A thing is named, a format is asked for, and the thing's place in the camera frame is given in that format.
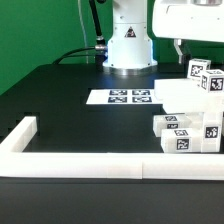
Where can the white chair seat piece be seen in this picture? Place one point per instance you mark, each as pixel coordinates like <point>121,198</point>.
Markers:
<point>210,126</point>

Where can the white marker sheet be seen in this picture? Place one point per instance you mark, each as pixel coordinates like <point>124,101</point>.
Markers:
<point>122,97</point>

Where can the white chair back piece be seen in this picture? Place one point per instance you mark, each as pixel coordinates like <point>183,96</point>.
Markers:
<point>185,96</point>

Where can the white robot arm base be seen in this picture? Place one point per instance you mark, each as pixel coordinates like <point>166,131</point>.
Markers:
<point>130,47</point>

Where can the white U-shaped boundary frame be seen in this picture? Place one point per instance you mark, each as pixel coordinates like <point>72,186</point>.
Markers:
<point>15,161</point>

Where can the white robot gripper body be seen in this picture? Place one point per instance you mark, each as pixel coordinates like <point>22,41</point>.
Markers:
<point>201,20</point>

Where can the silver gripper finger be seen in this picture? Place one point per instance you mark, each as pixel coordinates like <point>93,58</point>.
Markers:
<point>179,47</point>

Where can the small white marker cube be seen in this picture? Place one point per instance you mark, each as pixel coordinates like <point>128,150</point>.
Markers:
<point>212,81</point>
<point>196,66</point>

